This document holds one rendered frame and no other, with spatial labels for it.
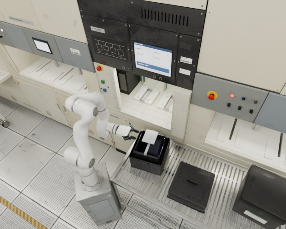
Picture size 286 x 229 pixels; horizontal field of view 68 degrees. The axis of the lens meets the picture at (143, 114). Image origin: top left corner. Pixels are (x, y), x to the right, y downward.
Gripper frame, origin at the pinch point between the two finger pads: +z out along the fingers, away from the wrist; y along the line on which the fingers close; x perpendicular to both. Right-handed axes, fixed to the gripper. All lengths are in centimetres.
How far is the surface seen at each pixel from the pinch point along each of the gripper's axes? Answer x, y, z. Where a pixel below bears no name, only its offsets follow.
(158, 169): -19.7, 13.4, 23.7
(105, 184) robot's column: -30.2, 34.6, -15.5
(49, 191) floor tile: -106, 37, -103
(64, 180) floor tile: -106, 20, -93
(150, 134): 2.7, -1.7, 12.2
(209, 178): -20, 8, 63
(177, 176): -19.7, 14.6, 39.5
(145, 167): -23.5, 13.5, 12.1
